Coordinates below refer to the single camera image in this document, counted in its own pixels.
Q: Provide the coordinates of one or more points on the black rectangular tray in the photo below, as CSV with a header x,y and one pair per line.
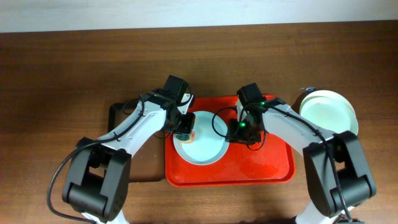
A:
x,y
148,164

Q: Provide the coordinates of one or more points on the light blue plate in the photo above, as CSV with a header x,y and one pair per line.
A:
x,y
208,147

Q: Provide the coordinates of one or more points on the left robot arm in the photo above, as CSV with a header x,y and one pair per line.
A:
x,y
99,173

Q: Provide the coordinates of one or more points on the green and yellow sponge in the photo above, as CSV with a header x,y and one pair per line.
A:
x,y
185,138

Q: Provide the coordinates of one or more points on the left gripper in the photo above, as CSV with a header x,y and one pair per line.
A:
x,y
185,125

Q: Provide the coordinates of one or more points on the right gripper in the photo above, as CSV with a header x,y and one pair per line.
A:
x,y
241,135

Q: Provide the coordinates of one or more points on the white plate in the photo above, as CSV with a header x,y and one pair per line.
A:
x,y
351,115

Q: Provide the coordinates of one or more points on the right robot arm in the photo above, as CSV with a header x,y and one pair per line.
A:
x,y
337,172

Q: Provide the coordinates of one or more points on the red plastic tray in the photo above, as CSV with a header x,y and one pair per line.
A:
x,y
271,163

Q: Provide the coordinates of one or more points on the pale green plate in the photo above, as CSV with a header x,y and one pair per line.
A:
x,y
326,115

